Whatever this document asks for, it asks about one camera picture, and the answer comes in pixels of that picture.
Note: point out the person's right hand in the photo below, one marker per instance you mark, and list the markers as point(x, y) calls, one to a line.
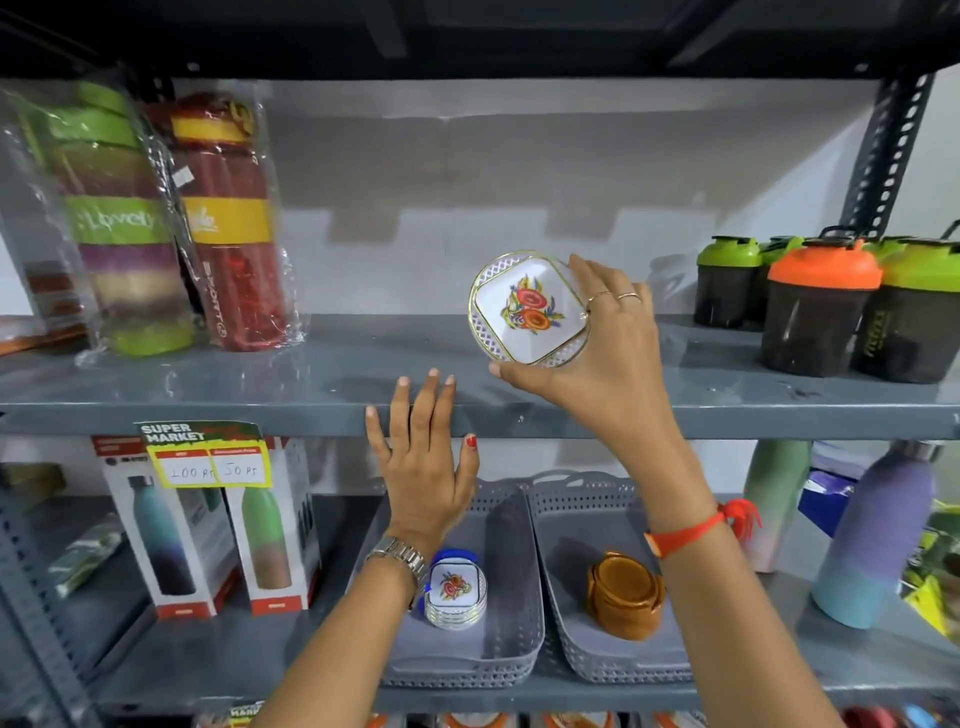
point(615, 382)

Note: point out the person's left hand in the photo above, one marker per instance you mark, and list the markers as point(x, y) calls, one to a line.
point(420, 487)

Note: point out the person's left thumb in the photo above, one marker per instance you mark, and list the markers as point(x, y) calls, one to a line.
point(468, 469)

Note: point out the person's right thumb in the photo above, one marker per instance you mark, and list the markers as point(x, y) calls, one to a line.
point(521, 381)

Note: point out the person's left little finger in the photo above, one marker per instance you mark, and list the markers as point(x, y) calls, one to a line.
point(376, 439)

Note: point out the person's left middle finger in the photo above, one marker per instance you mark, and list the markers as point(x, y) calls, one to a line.
point(427, 409)

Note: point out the white floral coaster set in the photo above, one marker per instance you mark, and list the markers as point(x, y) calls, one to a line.
point(525, 307)

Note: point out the person's right forearm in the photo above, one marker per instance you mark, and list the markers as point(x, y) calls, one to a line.
point(735, 630)

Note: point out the person's left forearm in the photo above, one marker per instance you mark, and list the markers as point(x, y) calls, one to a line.
point(352, 645)

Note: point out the grey metal shelf rack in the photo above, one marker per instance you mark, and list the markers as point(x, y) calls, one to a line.
point(300, 409)

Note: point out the silver wristwatch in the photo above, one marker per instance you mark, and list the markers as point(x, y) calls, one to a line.
point(401, 559)

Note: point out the floral coaster stack blue holder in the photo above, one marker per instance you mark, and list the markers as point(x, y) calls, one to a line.
point(456, 589)

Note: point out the grey plastic basket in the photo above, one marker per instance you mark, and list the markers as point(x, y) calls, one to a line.
point(577, 547)
point(502, 645)

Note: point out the green bottle picture box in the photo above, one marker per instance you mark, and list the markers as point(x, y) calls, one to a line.
point(274, 540)

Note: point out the yellow green price label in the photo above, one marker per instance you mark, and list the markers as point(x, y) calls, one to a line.
point(202, 454)

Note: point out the brown coaster set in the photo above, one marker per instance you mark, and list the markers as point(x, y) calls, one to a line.
point(626, 596)

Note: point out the green lid shaker bottle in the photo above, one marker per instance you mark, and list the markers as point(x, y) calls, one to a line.
point(776, 251)
point(726, 281)
point(915, 315)

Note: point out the blue bottle picture box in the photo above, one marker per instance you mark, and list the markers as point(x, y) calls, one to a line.
point(172, 547)

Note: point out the red yellow bottle in wrap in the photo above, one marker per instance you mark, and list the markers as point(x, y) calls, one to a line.
point(232, 225)

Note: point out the green pink gradient bottle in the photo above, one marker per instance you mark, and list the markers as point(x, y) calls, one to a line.
point(776, 487)

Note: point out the orange lid shaker bottle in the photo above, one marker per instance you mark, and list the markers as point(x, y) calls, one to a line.
point(817, 315)

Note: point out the green patterned packet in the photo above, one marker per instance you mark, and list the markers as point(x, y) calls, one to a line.
point(86, 555)

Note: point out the blue packet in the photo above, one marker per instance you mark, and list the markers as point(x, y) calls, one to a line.
point(829, 495)

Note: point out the green striped bottle in wrap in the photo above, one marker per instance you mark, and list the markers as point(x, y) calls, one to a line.
point(120, 225)

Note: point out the brown orange box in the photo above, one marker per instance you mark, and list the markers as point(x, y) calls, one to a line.
point(45, 300)

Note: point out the purple blue gradient bottle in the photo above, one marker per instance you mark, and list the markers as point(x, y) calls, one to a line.
point(870, 540)

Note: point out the green yellow packet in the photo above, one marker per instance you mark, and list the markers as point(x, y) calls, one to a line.
point(934, 577)

